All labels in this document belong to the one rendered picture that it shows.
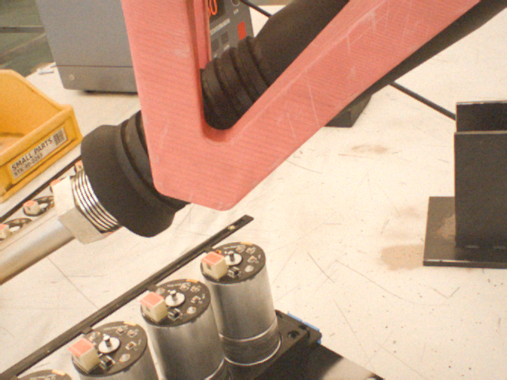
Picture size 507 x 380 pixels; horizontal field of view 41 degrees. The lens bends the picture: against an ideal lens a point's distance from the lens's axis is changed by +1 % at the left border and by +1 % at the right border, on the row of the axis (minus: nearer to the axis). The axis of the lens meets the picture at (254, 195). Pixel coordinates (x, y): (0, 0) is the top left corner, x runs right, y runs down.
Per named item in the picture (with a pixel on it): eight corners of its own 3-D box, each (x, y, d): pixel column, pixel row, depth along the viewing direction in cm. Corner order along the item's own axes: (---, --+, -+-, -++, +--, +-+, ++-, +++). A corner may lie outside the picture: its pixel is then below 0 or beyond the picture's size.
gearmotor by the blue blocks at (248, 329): (295, 354, 28) (278, 252, 25) (253, 390, 26) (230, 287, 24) (253, 330, 29) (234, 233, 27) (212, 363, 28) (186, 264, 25)
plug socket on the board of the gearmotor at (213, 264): (233, 269, 25) (230, 254, 24) (216, 281, 24) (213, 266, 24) (219, 262, 25) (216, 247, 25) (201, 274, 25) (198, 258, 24)
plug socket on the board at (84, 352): (107, 357, 22) (102, 342, 21) (84, 374, 21) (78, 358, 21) (94, 347, 22) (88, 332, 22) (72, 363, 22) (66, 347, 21)
